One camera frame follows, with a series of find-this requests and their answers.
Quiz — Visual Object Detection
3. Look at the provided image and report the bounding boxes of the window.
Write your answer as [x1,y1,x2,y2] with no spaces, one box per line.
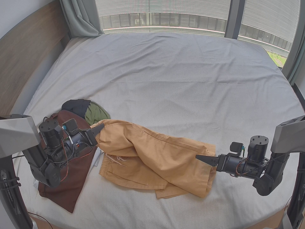
[92,0,302,85]

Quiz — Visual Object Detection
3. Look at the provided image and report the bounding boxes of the bed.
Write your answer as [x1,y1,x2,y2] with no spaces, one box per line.
[0,0,305,229]

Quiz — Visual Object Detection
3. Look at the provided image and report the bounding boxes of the black garment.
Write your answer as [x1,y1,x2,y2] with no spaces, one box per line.
[61,99,92,119]

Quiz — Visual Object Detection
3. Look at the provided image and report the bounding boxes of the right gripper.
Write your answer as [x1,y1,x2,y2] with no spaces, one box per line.
[195,154,247,176]

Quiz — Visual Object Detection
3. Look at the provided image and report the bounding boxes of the tan shorts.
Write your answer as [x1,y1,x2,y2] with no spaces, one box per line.
[94,119,216,198]

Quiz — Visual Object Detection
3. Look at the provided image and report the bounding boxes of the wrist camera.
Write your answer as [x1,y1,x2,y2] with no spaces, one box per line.
[62,119,78,135]
[229,142,244,156]

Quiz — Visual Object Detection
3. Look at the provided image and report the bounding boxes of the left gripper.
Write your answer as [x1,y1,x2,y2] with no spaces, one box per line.
[70,124,105,151]

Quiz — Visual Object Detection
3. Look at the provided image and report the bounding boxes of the brown shorts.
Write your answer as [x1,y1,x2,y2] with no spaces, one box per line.
[38,110,100,214]

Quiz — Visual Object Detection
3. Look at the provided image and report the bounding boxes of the green garment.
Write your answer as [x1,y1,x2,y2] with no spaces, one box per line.
[85,101,111,126]

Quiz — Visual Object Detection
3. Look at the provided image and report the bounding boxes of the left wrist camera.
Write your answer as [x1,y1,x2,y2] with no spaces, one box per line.
[62,119,78,135]

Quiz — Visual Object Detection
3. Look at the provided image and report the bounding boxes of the grey-green curtain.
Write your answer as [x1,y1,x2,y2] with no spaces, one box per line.
[56,0,104,38]
[288,16,303,86]

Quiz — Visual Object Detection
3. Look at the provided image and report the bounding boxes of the black cable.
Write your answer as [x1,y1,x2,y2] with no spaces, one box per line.
[28,212,51,227]

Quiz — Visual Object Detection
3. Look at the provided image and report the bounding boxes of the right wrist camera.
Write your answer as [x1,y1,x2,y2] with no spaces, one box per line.
[229,142,244,156]

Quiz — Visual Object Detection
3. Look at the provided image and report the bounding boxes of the pale grey garment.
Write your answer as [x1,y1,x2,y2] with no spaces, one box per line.
[91,148,104,173]

